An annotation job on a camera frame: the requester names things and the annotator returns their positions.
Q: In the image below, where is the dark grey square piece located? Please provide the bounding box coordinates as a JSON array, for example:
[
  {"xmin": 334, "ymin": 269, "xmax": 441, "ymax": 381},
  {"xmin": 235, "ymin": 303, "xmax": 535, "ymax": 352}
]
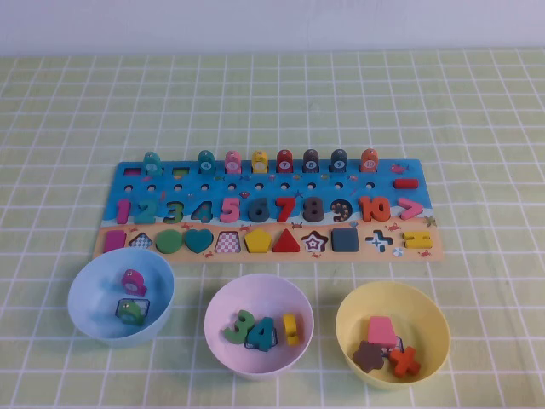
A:
[{"xmin": 330, "ymin": 227, "xmax": 359, "ymax": 253}]

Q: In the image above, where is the red number seven piece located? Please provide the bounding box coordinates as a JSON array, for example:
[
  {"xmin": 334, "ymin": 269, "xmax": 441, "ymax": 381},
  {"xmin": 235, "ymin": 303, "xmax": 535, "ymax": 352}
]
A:
[{"xmin": 274, "ymin": 196, "xmax": 296, "ymax": 223}]

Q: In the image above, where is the dark grey number six piece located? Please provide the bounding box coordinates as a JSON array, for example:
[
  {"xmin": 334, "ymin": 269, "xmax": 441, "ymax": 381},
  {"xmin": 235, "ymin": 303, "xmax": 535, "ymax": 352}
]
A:
[{"xmin": 248, "ymin": 198, "xmax": 271, "ymax": 223}]

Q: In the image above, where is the yellow pentagon piece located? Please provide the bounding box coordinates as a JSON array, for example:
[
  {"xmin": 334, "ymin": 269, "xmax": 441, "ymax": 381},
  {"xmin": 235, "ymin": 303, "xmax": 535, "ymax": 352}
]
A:
[{"xmin": 244, "ymin": 228, "xmax": 274, "ymax": 253}]

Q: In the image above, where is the brown number eight piece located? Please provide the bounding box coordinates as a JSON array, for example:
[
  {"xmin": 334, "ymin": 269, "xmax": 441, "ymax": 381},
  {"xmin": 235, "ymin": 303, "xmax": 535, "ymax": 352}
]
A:
[{"xmin": 302, "ymin": 197, "xmax": 324, "ymax": 224}]

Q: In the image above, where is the red triangle piece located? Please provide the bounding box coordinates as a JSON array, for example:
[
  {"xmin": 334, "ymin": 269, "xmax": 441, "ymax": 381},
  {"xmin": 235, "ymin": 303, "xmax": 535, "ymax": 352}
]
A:
[{"xmin": 272, "ymin": 228, "xmax": 302, "ymax": 253}]

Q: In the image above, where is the red fish piece seven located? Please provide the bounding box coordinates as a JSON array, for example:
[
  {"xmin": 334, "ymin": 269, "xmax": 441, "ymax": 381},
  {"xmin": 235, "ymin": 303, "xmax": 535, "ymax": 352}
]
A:
[{"xmin": 276, "ymin": 148, "xmax": 295, "ymax": 174}]

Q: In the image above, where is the yellow fish piece six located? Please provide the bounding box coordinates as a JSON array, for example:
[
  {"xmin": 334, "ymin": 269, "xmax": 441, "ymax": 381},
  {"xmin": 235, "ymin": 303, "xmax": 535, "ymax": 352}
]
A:
[{"xmin": 250, "ymin": 149, "xmax": 269, "ymax": 174}]

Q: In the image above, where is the pink number five piece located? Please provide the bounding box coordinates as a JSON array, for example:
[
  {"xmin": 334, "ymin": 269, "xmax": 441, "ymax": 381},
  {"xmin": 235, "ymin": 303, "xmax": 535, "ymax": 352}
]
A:
[{"xmin": 220, "ymin": 197, "xmax": 242, "ymax": 224}]

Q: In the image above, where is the brown fish piece eight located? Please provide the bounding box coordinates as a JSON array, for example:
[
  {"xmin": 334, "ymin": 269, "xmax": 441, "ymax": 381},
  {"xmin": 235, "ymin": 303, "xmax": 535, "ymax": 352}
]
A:
[{"xmin": 302, "ymin": 148, "xmax": 322, "ymax": 174}]

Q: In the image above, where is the pink fish piece five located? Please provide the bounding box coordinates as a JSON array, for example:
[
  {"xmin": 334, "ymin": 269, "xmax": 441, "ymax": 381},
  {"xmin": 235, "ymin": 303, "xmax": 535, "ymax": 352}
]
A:
[{"xmin": 224, "ymin": 150, "xmax": 243, "ymax": 175}]

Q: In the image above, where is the dark grey fish piece nine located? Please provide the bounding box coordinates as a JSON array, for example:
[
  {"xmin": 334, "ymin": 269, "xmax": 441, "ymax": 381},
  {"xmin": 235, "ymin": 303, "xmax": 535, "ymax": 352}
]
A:
[{"xmin": 330, "ymin": 148, "xmax": 348, "ymax": 174}]

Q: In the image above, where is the teal fish piece four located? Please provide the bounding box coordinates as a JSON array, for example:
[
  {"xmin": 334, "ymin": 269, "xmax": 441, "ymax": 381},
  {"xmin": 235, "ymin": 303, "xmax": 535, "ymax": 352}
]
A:
[{"xmin": 197, "ymin": 149, "xmax": 216, "ymax": 175}]

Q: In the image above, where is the teal heart piece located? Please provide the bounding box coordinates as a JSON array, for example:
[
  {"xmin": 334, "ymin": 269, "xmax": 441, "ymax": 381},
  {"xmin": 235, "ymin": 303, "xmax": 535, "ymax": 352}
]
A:
[{"xmin": 183, "ymin": 228, "xmax": 215, "ymax": 255}]

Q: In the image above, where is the orange number ten piece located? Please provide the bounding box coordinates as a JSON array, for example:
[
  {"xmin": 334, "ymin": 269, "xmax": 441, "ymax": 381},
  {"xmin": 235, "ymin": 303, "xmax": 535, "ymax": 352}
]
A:
[{"xmin": 359, "ymin": 195, "xmax": 392, "ymax": 222}]

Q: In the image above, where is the pink plastic bowl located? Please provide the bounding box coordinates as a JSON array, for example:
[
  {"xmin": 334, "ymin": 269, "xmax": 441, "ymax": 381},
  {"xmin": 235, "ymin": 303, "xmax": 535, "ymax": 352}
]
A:
[{"xmin": 203, "ymin": 274, "xmax": 315, "ymax": 382}]

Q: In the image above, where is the orange fish piece ten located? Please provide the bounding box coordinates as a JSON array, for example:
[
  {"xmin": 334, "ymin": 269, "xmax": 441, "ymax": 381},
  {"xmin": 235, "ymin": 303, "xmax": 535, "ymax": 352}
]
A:
[{"xmin": 359, "ymin": 147, "xmax": 380, "ymax": 173}]

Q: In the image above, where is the green circle piece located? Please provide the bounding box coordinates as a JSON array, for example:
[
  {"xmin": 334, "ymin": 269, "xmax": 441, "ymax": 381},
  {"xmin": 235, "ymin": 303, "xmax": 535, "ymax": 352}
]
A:
[{"xmin": 154, "ymin": 228, "xmax": 183, "ymax": 255}]

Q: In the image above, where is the blue wooden puzzle board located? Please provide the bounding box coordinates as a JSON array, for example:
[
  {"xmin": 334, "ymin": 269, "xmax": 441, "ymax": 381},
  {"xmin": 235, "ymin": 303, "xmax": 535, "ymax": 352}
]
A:
[{"xmin": 92, "ymin": 159, "xmax": 445, "ymax": 264}]

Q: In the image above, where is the yellow block symbol piece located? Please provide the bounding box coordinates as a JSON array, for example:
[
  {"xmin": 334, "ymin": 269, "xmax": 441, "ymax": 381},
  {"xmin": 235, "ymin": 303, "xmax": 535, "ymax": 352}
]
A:
[{"xmin": 282, "ymin": 313, "xmax": 301, "ymax": 346}]

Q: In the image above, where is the green number three piece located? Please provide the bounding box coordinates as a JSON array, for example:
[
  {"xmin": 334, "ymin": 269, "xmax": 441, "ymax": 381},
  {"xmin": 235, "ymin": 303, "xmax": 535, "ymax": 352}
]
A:
[{"xmin": 223, "ymin": 309, "xmax": 255, "ymax": 344}]

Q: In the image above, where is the teal fish piece two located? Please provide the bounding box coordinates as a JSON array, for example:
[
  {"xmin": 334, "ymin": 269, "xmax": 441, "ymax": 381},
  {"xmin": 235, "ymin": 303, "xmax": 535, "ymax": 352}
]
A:
[{"xmin": 142, "ymin": 151, "xmax": 164, "ymax": 177}]

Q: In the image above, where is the teal number two piece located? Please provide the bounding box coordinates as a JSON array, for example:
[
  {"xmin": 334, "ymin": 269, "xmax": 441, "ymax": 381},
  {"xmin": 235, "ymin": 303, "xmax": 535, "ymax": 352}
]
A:
[{"xmin": 132, "ymin": 199, "xmax": 158, "ymax": 226}]

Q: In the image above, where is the teal number four piece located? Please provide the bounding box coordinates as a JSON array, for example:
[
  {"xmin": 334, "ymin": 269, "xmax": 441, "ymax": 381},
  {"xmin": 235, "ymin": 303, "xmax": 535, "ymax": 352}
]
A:
[{"xmin": 247, "ymin": 317, "xmax": 276, "ymax": 353}]

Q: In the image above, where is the pink greater-than sign piece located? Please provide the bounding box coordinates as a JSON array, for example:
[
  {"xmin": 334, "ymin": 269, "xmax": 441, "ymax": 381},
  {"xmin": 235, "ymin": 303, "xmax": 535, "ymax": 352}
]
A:
[{"xmin": 398, "ymin": 197, "xmax": 425, "ymax": 221}]

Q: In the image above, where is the yellow plastic bowl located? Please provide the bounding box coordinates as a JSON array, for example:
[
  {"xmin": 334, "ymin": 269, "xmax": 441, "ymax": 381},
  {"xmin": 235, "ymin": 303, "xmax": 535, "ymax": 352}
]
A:
[{"xmin": 335, "ymin": 280, "xmax": 451, "ymax": 391}]

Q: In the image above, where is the yellow equals sign piece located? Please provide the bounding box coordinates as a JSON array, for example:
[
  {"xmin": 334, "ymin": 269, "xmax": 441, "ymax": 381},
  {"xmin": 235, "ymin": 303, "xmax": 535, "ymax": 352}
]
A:
[{"xmin": 403, "ymin": 231, "xmax": 433, "ymax": 250}]

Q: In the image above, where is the magenta fish piece one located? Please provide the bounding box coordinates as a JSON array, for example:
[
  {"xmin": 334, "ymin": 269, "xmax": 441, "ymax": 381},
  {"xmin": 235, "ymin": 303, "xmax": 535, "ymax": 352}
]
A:
[{"xmin": 121, "ymin": 268, "xmax": 148, "ymax": 297}]

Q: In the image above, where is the magenta rectangle piece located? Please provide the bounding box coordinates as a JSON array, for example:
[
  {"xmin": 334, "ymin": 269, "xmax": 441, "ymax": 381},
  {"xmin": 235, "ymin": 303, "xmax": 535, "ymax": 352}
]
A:
[{"xmin": 104, "ymin": 230, "xmax": 127, "ymax": 253}]

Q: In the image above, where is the pink trapezoid piece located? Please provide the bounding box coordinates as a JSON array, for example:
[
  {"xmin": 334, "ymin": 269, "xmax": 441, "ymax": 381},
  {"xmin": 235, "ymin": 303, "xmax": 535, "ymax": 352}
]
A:
[{"xmin": 366, "ymin": 315, "xmax": 400, "ymax": 347}]

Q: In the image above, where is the brown star piece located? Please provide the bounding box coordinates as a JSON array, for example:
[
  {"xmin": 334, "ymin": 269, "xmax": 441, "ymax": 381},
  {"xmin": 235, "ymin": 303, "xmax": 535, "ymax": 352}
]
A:
[{"xmin": 352, "ymin": 339, "xmax": 387, "ymax": 374}]

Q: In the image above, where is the green fish piece three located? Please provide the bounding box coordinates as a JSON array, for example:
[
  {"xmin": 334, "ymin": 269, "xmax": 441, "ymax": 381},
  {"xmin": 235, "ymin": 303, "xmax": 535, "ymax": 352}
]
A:
[{"xmin": 115, "ymin": 298, "xmax": 146, "ymax": 327}]

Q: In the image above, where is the light blue plastic bowl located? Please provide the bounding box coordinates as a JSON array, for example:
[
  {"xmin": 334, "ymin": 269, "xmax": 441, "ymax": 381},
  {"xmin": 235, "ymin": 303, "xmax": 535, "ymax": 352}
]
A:
[{"xmin": 66, "ymin": 248, "xmax": 176, "ymax": 349}]

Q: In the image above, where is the orange cross sign piece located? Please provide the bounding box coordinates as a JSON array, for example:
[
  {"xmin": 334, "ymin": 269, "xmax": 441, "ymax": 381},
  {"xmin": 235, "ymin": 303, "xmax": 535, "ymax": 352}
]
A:
[{"xmin": 387, "ymin": 345, "xmax": 422, "ymax": 378}]

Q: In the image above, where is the green checked tablecloth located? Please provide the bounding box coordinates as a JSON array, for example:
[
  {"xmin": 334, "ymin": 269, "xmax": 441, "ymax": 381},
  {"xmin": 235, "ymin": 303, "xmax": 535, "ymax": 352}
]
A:
[{"xmin": 0, "ymin": 49, "xmax": 545, "ymax": 409}]

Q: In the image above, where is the paper label under shapes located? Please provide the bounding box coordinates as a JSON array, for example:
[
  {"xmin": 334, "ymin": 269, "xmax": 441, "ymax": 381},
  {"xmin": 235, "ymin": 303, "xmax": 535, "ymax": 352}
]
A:
[{"xmin": 382, "ymin": 335, "xmax": 404, "ymax": 358}]

